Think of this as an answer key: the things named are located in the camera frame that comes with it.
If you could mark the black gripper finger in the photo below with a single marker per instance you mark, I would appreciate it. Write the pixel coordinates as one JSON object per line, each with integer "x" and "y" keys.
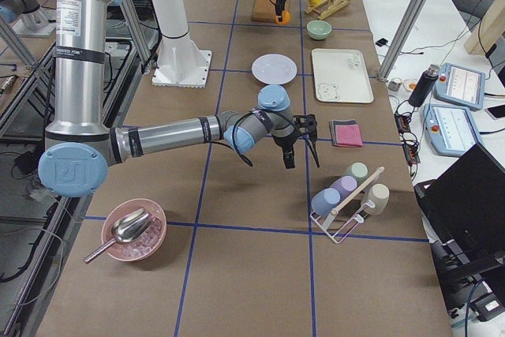
{"x": 278, "y": 12}
{"x": 311, "y": 145}
{"x": 288, "y": 158}

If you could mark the orange fruit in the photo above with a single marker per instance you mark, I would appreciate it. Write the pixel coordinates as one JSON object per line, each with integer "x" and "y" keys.
{"x": 283, "y": 18}

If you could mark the brown wooden tray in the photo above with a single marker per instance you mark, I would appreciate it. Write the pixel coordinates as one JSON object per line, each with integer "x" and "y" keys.
{"x": 263, "y": 11}

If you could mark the cream bear print tray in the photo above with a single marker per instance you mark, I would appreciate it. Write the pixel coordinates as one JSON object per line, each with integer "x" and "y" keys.
{"x": 340, "y": 76}

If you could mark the pink cloth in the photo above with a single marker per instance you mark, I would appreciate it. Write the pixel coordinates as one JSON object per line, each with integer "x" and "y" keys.
{"x": 347, "y": 136}

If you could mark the green bowl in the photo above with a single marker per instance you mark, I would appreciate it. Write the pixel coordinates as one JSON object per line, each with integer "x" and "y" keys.
{"x": 318, "y": 29}

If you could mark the grey cloth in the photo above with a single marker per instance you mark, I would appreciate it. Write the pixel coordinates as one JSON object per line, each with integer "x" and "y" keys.
{"x": 333, "y": 123}

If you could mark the purple plastic cup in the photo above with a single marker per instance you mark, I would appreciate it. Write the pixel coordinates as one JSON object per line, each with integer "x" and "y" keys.
{"x": 344, "y": 185}

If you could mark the blue plastic cup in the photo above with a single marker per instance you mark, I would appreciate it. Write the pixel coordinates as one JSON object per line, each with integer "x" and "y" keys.
{"x": 324, "y": 201}

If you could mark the green plastic cup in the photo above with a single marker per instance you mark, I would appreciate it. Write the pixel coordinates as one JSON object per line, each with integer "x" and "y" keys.
{"x": 358, "y": 171}

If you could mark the white round plate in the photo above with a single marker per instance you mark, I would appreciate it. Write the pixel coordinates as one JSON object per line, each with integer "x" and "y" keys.
{"x": 274, "y": 69}

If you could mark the wooden rack rod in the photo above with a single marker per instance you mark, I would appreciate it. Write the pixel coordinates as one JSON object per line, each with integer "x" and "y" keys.
{"x": 362, "y": 188}

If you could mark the beige plastic cup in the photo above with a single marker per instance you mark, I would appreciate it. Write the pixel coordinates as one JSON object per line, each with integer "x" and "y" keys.
{"x": 376, "y": 199}

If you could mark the small metal cup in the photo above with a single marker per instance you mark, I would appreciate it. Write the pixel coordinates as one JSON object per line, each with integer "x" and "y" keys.
{"x": 394, "y": 84}

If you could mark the fried egg toy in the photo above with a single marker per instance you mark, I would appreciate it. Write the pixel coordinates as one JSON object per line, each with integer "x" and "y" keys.
{"x": 409, "y": 84}

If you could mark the black water bottle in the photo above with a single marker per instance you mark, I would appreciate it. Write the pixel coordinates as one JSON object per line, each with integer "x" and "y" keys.
{"x": 424, "y": 85}

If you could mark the blue teach pendant near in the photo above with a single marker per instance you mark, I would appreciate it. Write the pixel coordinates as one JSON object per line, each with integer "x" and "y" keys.
{"x": 451, "y": 129}

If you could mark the blue teach pendant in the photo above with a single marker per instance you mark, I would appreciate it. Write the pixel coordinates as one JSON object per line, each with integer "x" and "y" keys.
{"x": 451, "y": 129}
{"x": 460, "y": 86}

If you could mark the blue teach pendant far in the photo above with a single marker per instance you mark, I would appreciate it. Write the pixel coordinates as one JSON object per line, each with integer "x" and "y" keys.
{"x": 460, "y": 86}

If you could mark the black laptop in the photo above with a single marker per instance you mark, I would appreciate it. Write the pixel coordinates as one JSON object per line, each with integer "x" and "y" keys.
{"x": 466, "y": 204}

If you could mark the pink bowl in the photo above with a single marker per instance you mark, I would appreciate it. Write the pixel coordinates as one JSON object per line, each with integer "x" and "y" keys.
{"x": 143, "y": 238}

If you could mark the metal scoop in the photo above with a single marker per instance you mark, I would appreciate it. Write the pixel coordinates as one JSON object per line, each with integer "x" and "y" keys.
{"x": 122, "y": 232}

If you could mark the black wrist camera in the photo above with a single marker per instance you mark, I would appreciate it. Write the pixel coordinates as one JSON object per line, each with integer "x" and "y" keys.
{"x": 306, "y": 126}

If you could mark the white wire cup rack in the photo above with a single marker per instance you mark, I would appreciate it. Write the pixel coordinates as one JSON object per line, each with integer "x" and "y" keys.
{"x": 338, "y": 227}

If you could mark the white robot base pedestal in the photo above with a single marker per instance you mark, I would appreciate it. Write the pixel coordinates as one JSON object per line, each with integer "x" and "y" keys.
{"x": 180, "y": 62}

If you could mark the aluminium frame post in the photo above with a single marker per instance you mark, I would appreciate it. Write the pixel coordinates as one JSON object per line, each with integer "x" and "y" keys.
{"x": 405, "y": 27}

